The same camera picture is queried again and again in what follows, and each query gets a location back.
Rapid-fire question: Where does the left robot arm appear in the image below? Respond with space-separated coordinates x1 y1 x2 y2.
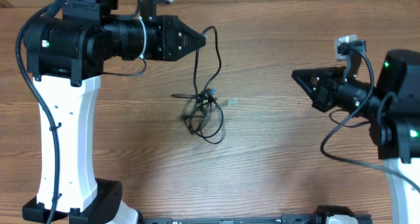
15 0 205 223

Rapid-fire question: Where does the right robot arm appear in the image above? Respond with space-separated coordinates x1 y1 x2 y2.
291 48 419 223

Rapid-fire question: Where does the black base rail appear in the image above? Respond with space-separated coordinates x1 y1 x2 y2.
143 205 373 224

